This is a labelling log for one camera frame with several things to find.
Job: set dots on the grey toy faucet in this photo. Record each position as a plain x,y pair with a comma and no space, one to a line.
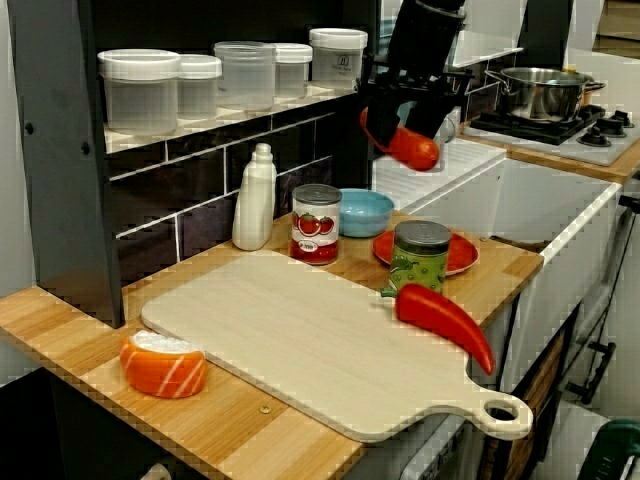
451,125

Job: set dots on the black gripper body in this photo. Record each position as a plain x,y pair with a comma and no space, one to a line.
420,45

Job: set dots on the salmon sushi toy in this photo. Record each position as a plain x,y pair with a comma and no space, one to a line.
160,375

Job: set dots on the tomato can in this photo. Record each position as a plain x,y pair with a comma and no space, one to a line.
315,230

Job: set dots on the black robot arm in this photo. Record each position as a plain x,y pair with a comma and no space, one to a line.
450,4

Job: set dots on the red toy sausage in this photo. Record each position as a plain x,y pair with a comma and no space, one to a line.
415,150

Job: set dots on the black stove knob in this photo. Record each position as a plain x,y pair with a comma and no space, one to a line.
595,137
615,122

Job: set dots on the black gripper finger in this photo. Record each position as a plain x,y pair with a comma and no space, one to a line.
384,117
430,117

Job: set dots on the red orange plate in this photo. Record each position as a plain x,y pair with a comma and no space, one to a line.
462,255

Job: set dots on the white cutting board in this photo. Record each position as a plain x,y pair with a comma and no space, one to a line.
325,340

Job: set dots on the toy oven door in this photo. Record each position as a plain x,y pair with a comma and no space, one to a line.
540,370

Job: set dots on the small white-lidded plastic jar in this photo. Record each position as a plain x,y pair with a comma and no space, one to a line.
292,70
200,90

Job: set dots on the red toy chili pepper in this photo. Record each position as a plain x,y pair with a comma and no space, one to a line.
435,315

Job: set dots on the white toy detergent bottle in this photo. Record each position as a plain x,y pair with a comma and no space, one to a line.
255,210

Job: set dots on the green peas can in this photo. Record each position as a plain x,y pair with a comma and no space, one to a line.
420,260

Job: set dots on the stainless steel pot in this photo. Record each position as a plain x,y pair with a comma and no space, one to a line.
540,95

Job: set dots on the light blue bowl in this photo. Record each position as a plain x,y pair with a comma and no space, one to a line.
370,215

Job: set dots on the large white-lidded plastic jar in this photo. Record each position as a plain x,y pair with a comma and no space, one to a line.
140,100
337,60

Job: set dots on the white toy sink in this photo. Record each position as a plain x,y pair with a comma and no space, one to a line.
525,200

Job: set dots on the toy stove top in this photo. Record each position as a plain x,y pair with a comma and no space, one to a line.
525,132

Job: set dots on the grey toy dishwasher panel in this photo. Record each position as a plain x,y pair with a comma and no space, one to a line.
440,455

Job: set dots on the clear lidless plastic jar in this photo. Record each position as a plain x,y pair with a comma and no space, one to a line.
245,75

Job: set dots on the dark green clamp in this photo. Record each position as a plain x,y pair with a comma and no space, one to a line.
620,450

